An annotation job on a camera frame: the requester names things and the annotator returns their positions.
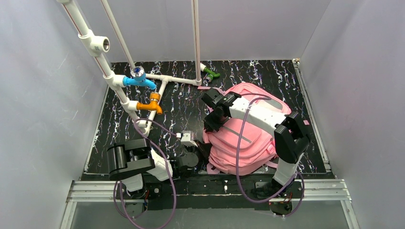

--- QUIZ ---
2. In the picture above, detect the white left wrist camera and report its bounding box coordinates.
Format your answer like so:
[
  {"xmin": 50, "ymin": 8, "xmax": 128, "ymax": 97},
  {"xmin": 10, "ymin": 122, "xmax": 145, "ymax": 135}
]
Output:
[{"xmin": 175, "ymin": 130, "xmax": 197, "ymax": 147}]

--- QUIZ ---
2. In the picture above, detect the pink student backpack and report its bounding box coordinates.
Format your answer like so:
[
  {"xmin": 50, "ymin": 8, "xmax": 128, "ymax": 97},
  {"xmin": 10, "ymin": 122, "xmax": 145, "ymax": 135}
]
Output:
[{"xmin": 203, "ymin": 83, "xmax": 309, "ymax": 176}]

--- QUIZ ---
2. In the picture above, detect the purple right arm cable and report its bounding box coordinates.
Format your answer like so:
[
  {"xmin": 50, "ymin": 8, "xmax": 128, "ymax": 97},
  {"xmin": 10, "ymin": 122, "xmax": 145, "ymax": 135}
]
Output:
[{"xmin": 234, "ymin": 93, "xmax": 306, "ymax": 219}]

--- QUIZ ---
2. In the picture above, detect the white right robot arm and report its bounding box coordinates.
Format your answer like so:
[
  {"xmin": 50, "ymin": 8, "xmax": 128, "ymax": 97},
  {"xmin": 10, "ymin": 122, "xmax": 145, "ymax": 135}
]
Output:
[{"xmin": 202, "ymin": 88, "xmax": 310, "ymax": 200}]

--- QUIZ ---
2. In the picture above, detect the blue plastic tap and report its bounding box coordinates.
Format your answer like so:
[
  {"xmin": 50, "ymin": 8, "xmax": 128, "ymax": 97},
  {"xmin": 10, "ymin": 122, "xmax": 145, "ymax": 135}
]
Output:
[{"xmin": 122, "ymin": 66, "xmax": 157, "ymax": 90}]

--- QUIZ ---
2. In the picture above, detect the black front mounting rail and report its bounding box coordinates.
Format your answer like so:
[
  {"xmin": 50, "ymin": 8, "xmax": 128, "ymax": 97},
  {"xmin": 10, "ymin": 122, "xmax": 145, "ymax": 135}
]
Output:
[{"xmin": 104, "ymin": 172, "xmax": 330, "ymax": 212}]

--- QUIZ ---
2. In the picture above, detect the orange plastic tap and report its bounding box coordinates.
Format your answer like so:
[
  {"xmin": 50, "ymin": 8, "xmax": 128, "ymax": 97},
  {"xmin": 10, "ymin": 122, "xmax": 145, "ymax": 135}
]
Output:
[{"xmin": 136, "ymin": 92, "xmax": 163, "ymax": 115}]

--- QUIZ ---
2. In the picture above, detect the white PVC pipe frame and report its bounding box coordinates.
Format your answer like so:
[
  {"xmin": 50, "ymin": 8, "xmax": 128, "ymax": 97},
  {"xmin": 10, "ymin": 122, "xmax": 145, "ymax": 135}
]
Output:
[{"xmin": 60, "ymin": 0, "xmax": 203, "ymax": 135}]

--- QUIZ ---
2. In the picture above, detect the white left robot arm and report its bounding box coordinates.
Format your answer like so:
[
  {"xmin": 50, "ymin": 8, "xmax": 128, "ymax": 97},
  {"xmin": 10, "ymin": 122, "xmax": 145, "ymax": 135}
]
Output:
[{"xmin": 107, "ymin": 138, "xmax": 211, "ymax": 192}]

